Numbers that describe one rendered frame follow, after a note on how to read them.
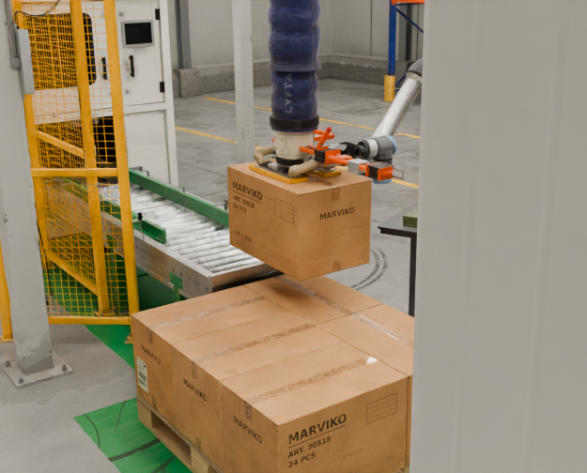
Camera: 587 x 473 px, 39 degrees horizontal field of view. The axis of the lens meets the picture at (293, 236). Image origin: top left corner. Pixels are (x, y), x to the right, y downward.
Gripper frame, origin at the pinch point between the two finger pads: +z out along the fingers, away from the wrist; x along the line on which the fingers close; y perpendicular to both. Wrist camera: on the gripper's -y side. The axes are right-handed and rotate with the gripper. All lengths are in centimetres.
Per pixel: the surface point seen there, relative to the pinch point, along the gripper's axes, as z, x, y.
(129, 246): 42, -67, 128
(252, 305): 29, -70, 22
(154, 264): 33, -76, 116
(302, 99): 2.0, 22.6, 17.7
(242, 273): 16, -66, 51
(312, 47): -1.4, 45.3, 15.1
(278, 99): 10.0, 22.6, 25.1
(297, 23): 6, 55, 16
